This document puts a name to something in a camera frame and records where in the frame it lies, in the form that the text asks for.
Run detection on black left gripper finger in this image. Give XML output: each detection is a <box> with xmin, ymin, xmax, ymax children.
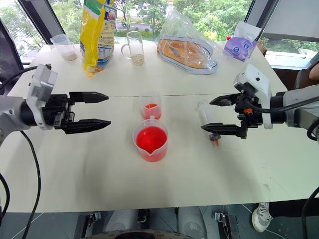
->
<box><xmin>63</xmin><ymin>119</ymin><xmax>112</xmax><ymax>135</ymax></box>
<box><xmin>69</xmin><ymin>91</ymin><xmax>110</xmax><ymax>104</ymax></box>

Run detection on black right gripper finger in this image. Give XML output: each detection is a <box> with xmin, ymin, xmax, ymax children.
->
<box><xmin>200</xmin><ymin>122</ymin><xmax>242</xmax><ymax>137</ymax></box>
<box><xmin>209</xmin><ymin>94</ymin><xmax>241</xmax><ymax>108</ymax></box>

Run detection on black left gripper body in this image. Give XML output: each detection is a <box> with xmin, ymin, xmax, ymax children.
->
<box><xmin>42</xmin><ymin>93</ymin><xmax>75</xmax><ymax>130</ymax></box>

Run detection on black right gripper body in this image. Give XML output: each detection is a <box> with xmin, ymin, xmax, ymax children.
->
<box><xmin>235</xmin><ymin>89</ymin><xmax>264</xmax><ymax>139</ymax></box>

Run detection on clear plastic syringe orange tip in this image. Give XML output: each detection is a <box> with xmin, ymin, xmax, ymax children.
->
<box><xmin>197</xmin><ymin>100</ymin><xmax>221</xmax><ymax>150</ymax></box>

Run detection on plastic measuring cup with grains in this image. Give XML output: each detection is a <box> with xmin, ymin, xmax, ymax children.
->
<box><xmin>50</xmin><ymin>34</ymin><xmax>79</xmax><ymax>61</ymax></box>

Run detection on small cup with red liquid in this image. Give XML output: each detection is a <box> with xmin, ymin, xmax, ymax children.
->
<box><xmin>141</xmin><ymin>91</ymin><xmax>163</xmax><ymax>120</ymax></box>

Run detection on beaker with red liquid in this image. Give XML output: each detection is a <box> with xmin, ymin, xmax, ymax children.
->
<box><xmin>132</xmin><ymin>117</ymin><xmax>168</xmax><ymax>163</ymax></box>

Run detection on purple and white pouch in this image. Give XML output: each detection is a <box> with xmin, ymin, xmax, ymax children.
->
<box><xmin>222</xmin><ymin>20</ymin><xmax>263</xmax><ymax>62</ymax></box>

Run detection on yellow snack bag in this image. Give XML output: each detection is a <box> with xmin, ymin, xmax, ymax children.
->
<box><xmin>79</xmin><ymin>0</ymin><xmax>118</xmax><ymax>79</ymax></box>

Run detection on glass mug with grains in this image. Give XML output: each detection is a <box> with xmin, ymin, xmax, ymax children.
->
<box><xmin>121</xmin><ymin>30</ymin><xmax>146</xmax><ymax>67</ymax></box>

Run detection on brown chair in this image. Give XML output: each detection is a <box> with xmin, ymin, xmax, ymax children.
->
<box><xmin>293</xmin><ymin>68</ymin><xmax>319</xmax><ymax>91</ymax></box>

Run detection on clear plastic bag orange contents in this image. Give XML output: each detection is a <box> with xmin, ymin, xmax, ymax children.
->
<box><xmin>156</xmin><ymin>9</ymin><xmax>219</xmax><ymax>76</ymax></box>

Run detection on black office chair back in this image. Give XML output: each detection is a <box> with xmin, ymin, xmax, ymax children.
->
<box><xmin>0</xmin><ymin>19</ymin><xmax>25</xmax><ymax>96</ymax></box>

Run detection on white sneaker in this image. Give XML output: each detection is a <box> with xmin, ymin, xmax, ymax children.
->
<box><xmin>251</xmin><ymin>202</ymin><xmax>274</xmax><ymax>234</ymax></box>

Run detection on person's black trouser leg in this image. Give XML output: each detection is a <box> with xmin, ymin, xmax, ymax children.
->
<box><xmin>268</xmin><ymin>200</ymin><xmax>319</xmax><ymax>218</ymax></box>

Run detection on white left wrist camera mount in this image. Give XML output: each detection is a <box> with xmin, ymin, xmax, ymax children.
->
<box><xmin>26</xmin><ymin>64</ymin><xmax>59</xmax><ymax>131</ymax></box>

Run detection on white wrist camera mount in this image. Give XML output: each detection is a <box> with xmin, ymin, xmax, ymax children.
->
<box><xmin>233</xmin><ymin>63</ymin><xmax>273</xmax><ymax>129</ymax></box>
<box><xmin>26</xmin><ymin>64</ymin><xmax>59</xmax><ymax>131</ymax></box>

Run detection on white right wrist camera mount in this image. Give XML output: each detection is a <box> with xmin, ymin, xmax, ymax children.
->
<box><xmin>233</xmin><ymin>63</ymin><xmax>273</xmax><ymax>129</ymax></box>

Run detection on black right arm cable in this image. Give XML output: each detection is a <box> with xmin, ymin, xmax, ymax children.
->
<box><xmin>244</xmin><ymin>94</ymin><xmax>319</xmax><ymax>239</ymax></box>

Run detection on black table caster bracket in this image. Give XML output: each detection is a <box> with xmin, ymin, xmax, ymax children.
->
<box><xmin>81</xmin><ymin>211</ymin><xmax>102</xmax><ymax>239</ymax></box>
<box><xmin>211</xmin><ymin>210</ymin><xmax>241</xmax><ymax>239</ymax></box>

